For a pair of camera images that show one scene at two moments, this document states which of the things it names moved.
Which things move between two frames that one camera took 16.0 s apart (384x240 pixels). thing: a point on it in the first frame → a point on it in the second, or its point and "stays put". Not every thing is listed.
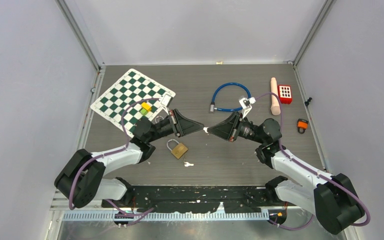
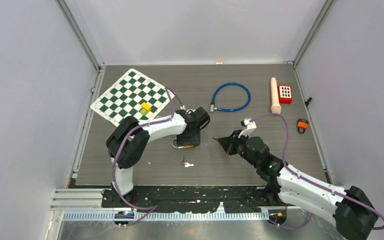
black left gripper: [182, 126] → [194, 140]
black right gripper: [227, 129] → [228, 144]
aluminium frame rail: [59, 211] stays put
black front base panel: [196, 198] stays put
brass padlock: [180, 149] → [186, 146]
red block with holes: [284, 93] stays put
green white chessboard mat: [131, 86] stays put
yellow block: [146, 106] stays put
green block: [144, 111] stays put
